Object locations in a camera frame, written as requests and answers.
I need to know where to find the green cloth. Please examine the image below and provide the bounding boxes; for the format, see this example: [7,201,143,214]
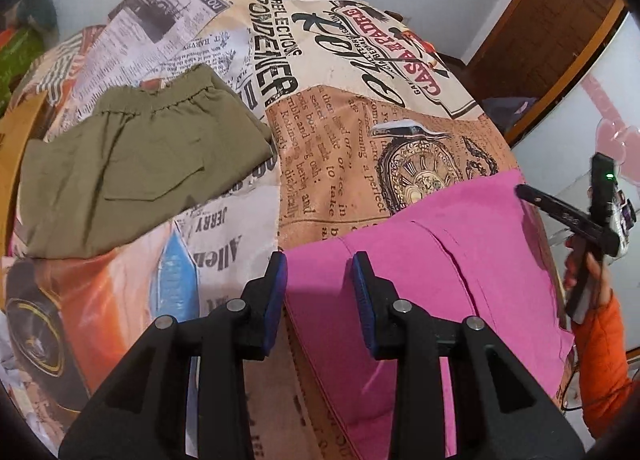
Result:
[0,28,46,110]

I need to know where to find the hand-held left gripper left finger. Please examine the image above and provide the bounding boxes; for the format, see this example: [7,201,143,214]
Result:
[58,251,289,460]

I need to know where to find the person's right hand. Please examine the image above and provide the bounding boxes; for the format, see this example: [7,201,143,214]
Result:
[563,235,614,307]

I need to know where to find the wooden door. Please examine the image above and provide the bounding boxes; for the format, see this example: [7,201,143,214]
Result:
[465,0,629,145]

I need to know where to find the newspaper print bed sheet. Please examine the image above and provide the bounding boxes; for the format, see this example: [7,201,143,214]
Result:
[0,0,581,460]

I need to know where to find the pink pants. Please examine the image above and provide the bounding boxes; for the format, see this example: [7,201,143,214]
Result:
[283,171,576,459]

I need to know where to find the olive green pants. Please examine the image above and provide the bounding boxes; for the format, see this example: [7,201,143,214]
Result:
[16,64,275,259]

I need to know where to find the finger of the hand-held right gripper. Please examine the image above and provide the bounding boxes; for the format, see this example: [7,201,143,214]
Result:
[516,184,621,257]

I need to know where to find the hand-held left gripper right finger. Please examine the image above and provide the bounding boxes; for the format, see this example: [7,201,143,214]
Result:
[352,251,586,460]

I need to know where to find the wooden headboard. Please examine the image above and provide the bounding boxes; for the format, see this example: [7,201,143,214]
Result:
[0,92,49,257]

